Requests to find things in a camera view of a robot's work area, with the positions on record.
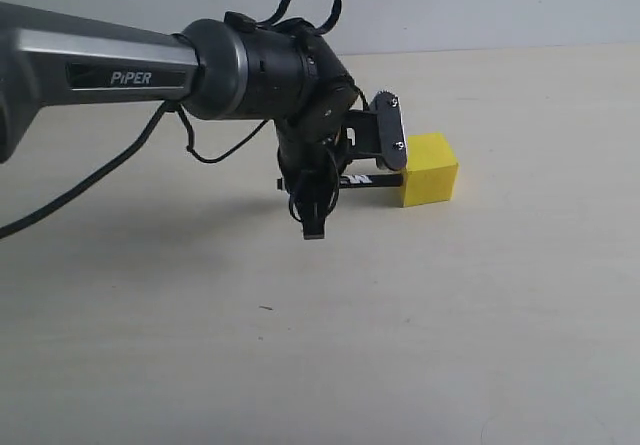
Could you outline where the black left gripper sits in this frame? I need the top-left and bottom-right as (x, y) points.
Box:
(276, 120), (349, 240)

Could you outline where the black and white whiteboard marker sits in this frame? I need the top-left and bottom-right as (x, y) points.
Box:
(339, 173), (404, 189)

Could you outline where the yellow cube block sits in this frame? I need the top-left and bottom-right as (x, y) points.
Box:
(400, 132), (459, 208)

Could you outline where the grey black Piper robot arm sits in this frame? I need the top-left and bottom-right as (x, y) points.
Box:
(1, 3), (362, 239)

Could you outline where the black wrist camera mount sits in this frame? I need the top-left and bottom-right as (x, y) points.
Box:
(343, 90), (408, 171)

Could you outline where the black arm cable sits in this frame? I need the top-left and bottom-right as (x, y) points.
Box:
(0, 0), (371, 240)

